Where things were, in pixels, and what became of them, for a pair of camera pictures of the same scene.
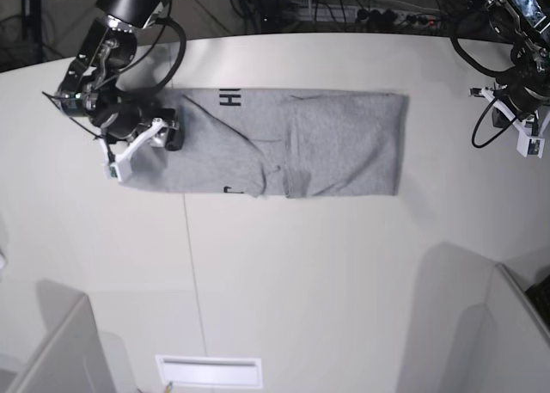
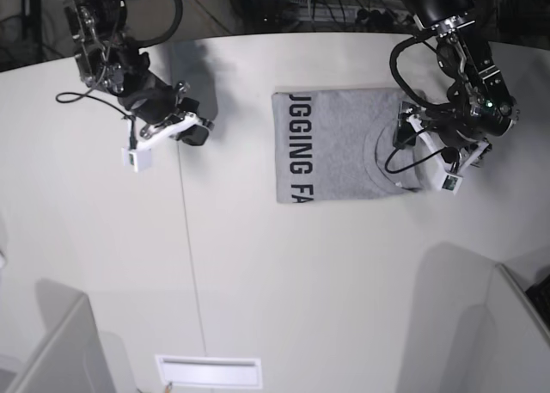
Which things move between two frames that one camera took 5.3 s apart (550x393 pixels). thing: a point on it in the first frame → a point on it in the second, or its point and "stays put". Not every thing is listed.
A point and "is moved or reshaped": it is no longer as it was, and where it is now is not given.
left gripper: (522, 96) → (465, 120)
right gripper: (129, 121) → (180, 116)
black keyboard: (539, 296) stays put
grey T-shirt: (279, 143) is moved or reshaped
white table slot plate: (210, 371) stays put
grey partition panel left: (71, 358) stays put
